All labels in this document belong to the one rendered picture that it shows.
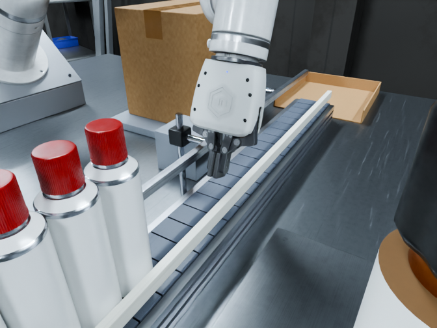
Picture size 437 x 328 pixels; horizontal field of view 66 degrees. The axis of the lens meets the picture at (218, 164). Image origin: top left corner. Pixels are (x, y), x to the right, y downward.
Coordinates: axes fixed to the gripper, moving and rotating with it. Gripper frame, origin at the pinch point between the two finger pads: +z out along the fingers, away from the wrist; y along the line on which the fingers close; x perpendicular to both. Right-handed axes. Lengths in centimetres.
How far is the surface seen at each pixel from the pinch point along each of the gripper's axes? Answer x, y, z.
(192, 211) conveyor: -2.8, -1.5, 7.7
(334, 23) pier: 220, -38, -69
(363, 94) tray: 79, 9, -17
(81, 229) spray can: -27.3, 2.5, 1.6
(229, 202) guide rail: -2.5, 4.1, 4.3
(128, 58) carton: 21.3, -41.0, -14.1
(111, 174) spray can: -23.6, 1.5, -2.3
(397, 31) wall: 231, 3, -69
